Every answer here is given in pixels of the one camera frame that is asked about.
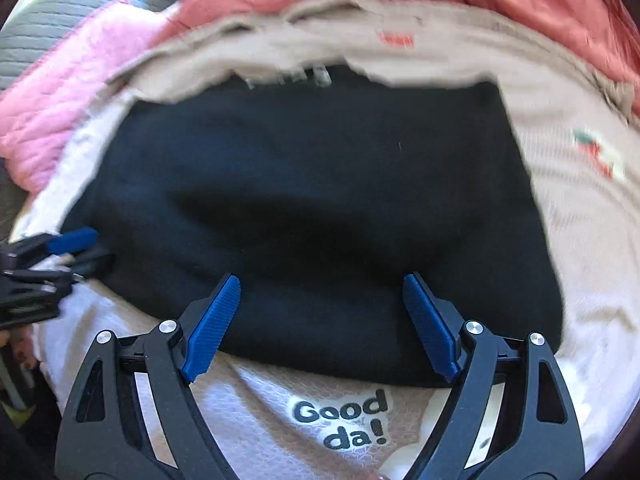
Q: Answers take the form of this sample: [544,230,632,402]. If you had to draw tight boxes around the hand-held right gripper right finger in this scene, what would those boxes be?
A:
[402,272,586,480]

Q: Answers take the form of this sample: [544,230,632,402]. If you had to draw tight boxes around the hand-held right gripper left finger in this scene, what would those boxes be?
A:
[55,272,242,480]

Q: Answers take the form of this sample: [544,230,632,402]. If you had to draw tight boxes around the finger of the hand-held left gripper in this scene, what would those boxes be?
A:
[47,252,115,283]
[0,227,100,271]

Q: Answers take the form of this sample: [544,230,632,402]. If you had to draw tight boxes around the black sweater with orange cuffs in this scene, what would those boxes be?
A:
[62,62,566,388]

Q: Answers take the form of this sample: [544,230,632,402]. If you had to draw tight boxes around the pink quilted blanket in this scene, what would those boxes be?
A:
[0,0,171,193]

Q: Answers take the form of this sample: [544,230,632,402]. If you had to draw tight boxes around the beige strawberry print blanket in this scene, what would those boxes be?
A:
[10,0,640,480]

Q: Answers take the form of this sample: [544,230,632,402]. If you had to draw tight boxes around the grey quilted bedspread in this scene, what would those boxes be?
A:
[0,0,196,91]

